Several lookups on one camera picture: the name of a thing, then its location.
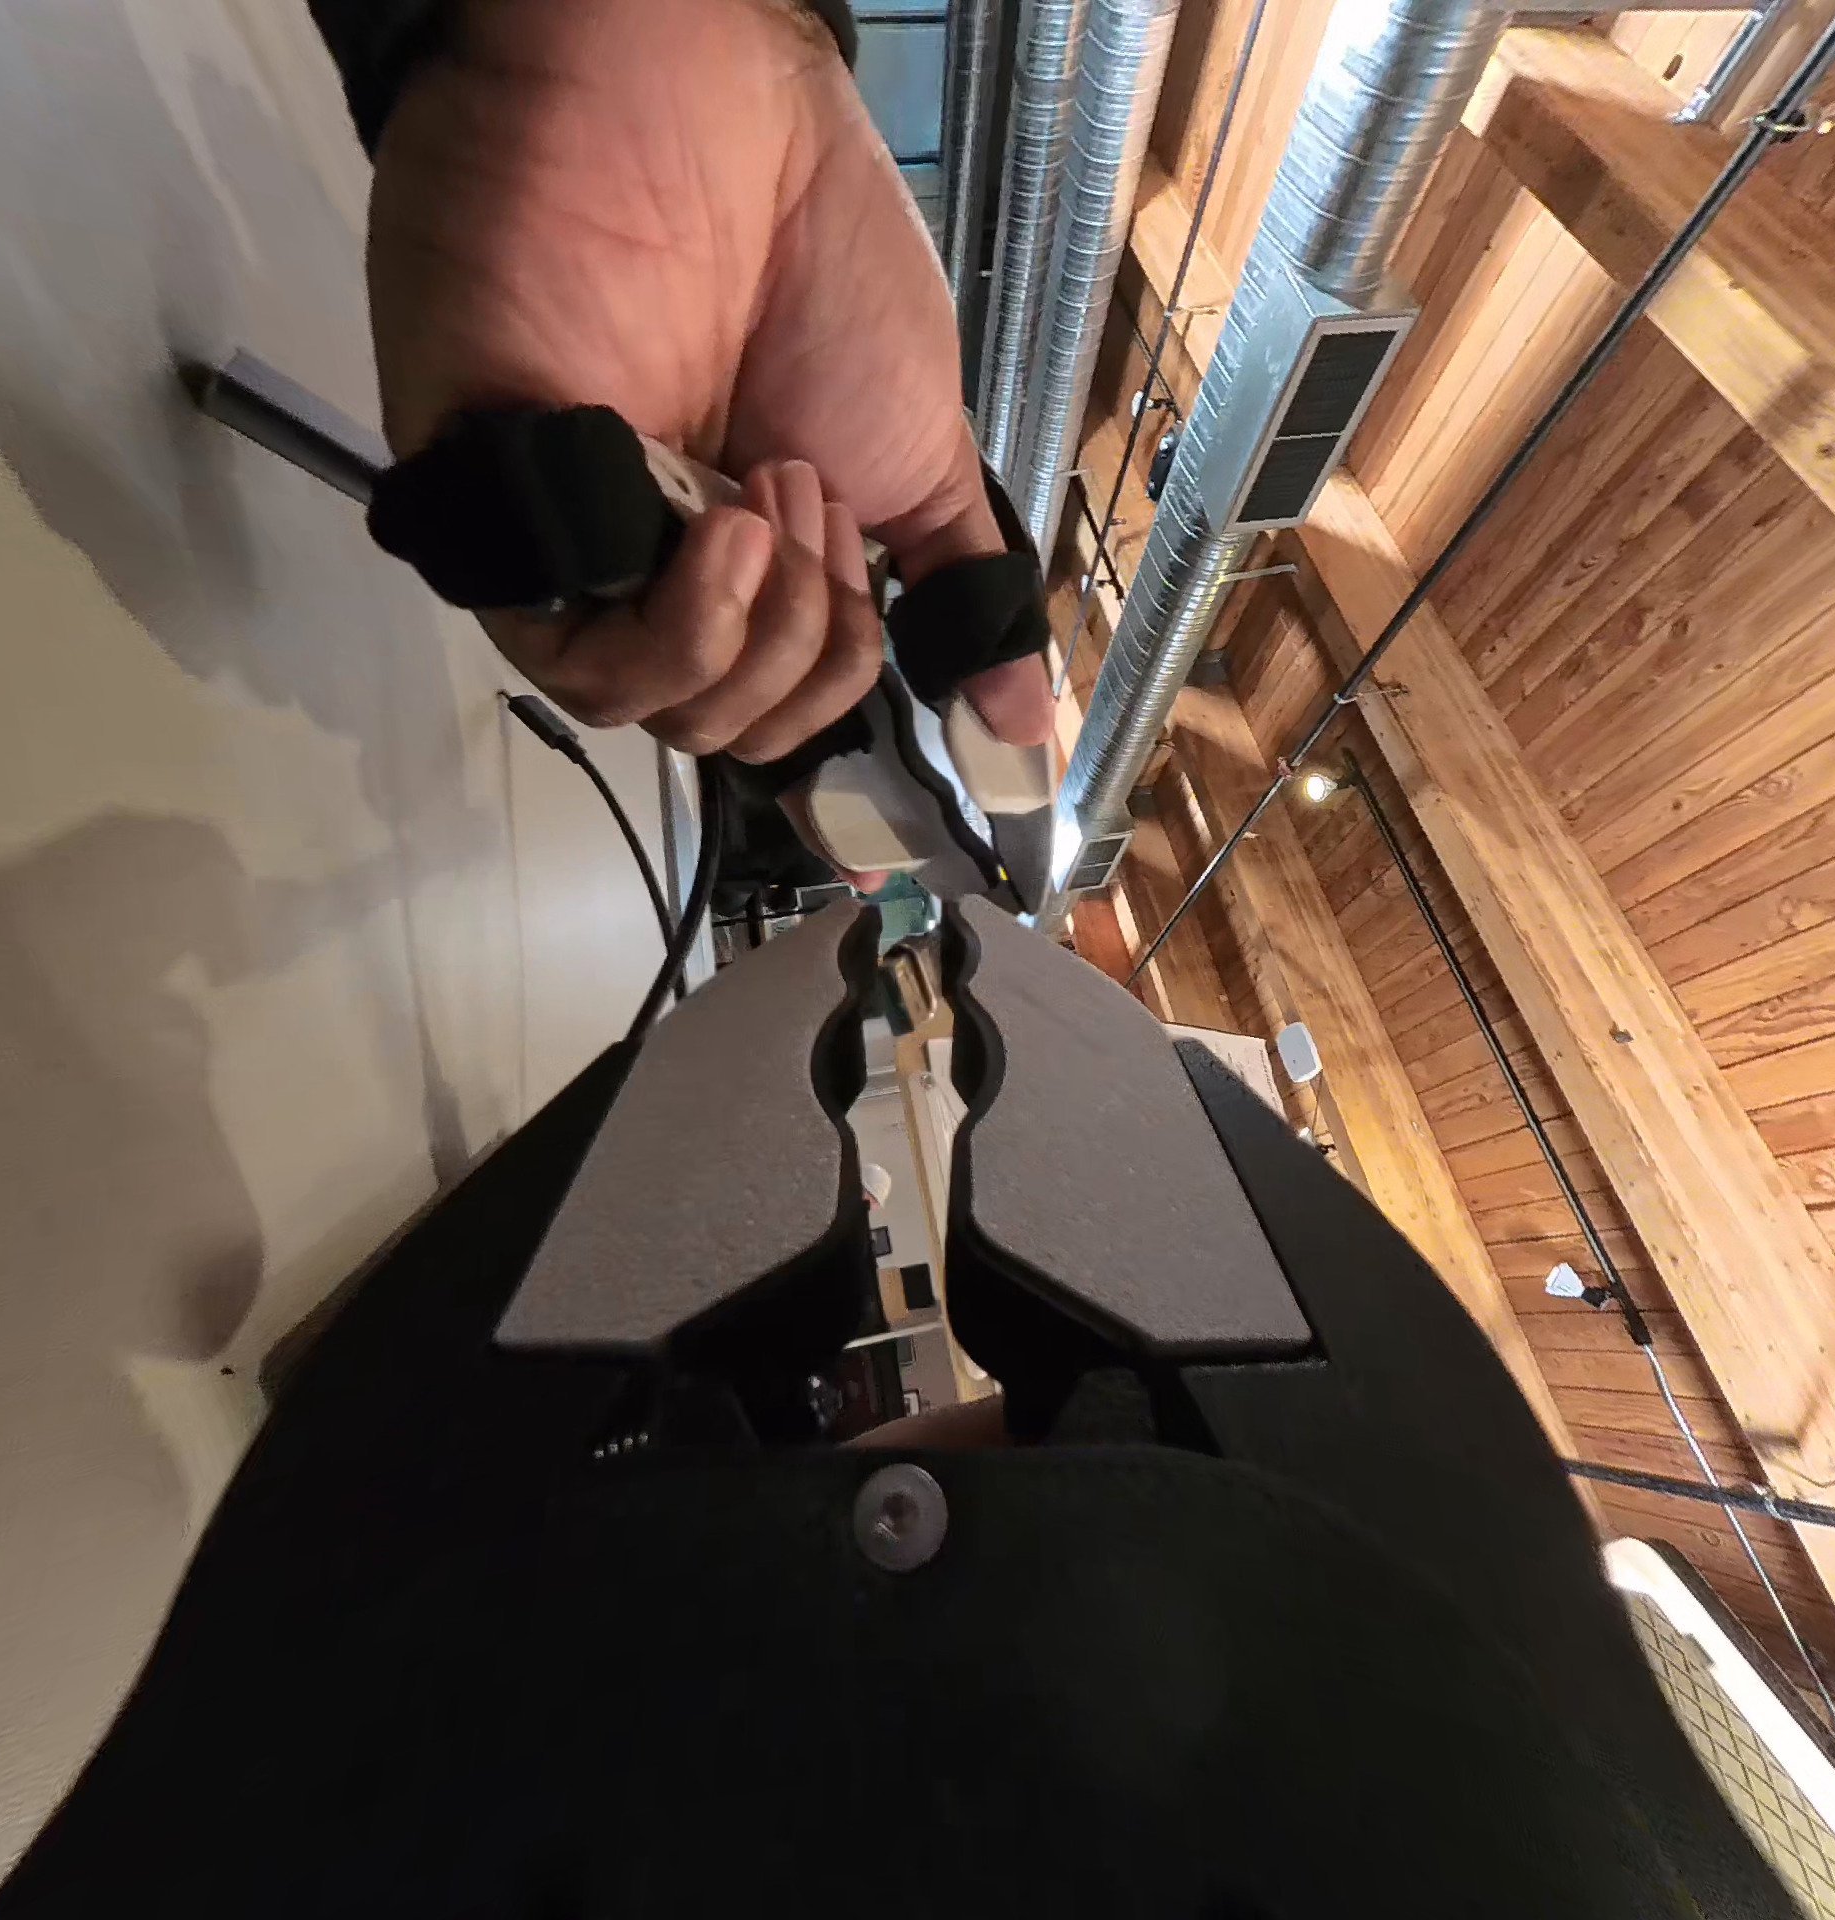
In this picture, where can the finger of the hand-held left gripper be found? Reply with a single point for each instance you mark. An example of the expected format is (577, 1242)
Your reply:
(1013, 810)
(857, 819)

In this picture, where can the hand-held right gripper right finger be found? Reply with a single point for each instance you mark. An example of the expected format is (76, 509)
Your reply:
(1127, 1185)

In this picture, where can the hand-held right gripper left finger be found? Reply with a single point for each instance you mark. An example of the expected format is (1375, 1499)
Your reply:
(677, 1185)

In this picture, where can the person's left forearm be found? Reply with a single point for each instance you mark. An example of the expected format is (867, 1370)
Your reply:
(362, 61)

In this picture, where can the person's left hand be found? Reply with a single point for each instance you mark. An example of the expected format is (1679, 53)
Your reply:
(631, 255)

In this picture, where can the white ceiling access point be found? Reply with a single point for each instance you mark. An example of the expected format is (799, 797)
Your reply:
(1297, 1052)

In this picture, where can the white track spotlight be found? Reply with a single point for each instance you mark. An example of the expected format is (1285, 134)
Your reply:
(1565, 1285)

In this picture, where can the LED light panel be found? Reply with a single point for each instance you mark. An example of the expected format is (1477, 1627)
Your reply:
(1757, 1770)

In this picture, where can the silver ventilation duct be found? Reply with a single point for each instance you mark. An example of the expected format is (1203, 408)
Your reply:
(1307, 224)
(1097, 224)

